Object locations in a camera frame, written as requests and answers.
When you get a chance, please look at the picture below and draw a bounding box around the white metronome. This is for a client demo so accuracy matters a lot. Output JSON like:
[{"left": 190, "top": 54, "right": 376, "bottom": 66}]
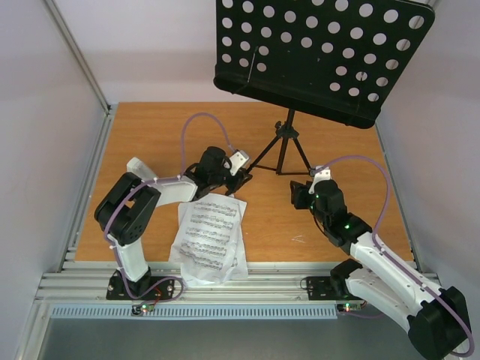
[{"left": 126, "top": 157, "right": 157, "bottom": 180}]

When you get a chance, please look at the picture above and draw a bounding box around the black music stand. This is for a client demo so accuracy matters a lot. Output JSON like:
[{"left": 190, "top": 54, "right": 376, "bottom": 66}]
[{"left": 213, "top": 1, "right": 435, "bottom": 160}]

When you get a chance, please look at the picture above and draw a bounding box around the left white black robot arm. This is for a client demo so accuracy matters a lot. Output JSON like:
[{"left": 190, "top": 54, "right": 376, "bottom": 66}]
[{"left": 94, "top": 146, "right": 251, "bottom": 299}]

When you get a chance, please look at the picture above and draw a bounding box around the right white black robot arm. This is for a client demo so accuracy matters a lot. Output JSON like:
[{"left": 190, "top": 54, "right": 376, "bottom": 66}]
[{"left": 289, "top": 179, "right": 475, "bottom": 359}]

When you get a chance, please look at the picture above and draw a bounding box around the white sheet music paper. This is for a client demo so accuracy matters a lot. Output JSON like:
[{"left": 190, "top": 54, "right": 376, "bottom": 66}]
[{"left": 169, "top": 193, "right": 248, "bottom": 287}]

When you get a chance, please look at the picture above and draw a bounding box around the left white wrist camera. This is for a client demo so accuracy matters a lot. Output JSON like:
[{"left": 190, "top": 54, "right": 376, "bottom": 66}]
[{"left": 229, "top": 150, "right": 250, "bottom": 176}]

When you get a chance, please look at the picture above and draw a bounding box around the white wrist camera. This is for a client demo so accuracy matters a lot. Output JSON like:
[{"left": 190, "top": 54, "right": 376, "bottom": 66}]
[
  {"left": 308, "top": 165, "right": 332, "bottom": 194},
  {"left": 229, "top": 150, "right": 250, "bottom": 176}
]

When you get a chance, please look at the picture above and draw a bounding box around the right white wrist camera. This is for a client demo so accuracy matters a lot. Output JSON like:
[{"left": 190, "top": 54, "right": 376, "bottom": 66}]
[{"left": 308, "top": 165, "right": 332, "bottom": 194}]

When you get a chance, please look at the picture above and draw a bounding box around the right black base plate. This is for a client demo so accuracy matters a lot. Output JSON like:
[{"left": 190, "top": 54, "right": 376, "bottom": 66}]
[{"left": 304, "top": 276, "right": 349, "bottom": 301}]

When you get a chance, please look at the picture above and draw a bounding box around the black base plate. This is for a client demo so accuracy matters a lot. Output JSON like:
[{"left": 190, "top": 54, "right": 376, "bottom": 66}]
[
  {"left": 304, "top": 276, "right": 349, "bottom": 301},
  {"left": 106, "top": 272, "right": 180, "bottom": 301}
]

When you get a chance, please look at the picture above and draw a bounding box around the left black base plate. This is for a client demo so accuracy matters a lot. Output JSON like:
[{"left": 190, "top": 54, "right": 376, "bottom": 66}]
[{"left": 106, "top": 272, "right": 180, "bottom": 301}]

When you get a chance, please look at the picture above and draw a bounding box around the aluminium rail base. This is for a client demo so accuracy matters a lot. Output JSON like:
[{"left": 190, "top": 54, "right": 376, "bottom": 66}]
[{"left": 35, "top": 261, "right": 440, "bottom": 305}]

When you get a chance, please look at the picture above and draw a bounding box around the grey slotted cable duct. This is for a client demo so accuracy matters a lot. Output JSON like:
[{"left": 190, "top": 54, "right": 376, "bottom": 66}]
[{"left": 50, "top": 304, "right": 338, "bottom": 320}]

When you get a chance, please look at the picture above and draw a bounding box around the left aluminium frame post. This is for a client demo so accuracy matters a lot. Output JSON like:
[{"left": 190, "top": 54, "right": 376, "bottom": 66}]
[{"left": 41, "top": 0, "right": 111, "bottom": 116}]

